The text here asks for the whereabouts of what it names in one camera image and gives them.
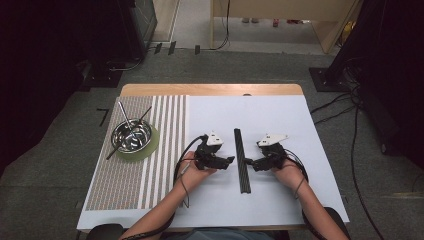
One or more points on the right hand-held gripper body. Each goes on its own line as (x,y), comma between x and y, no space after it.
(275,155)

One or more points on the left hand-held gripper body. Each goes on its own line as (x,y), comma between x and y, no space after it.
(205,155)

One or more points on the row of black chopsticks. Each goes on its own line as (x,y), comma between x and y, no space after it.
(240,150)

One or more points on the single black chopstick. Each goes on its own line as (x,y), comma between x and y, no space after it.
(146,112)

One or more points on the stainless steel bowl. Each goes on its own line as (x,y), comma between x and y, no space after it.
(131,138)

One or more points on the person's right hand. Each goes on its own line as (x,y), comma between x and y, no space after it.
(291,175)

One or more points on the person's left hand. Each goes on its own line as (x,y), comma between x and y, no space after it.
(188,175)

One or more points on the white table board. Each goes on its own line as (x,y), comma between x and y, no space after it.
(266,110)

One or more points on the wooden table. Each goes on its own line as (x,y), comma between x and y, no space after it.
(200,89)

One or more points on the person's blue trousers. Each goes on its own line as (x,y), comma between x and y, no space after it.
(216,234)

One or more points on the black stand base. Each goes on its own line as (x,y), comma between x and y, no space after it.
(325,81)
(101,76)

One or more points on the black chair armrest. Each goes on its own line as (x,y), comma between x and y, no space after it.
(338,218)
(103,232)

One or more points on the striped woven placemat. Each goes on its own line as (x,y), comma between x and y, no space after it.
(120,186)

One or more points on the metal rod in bowl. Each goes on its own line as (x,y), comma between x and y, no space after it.
(124,112)

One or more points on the yellow object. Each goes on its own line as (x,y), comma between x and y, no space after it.
(347,30)

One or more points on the dark glass-front cabinet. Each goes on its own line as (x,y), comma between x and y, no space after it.
(145,23)

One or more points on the light wooden desk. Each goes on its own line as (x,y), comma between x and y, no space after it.
(283,8)

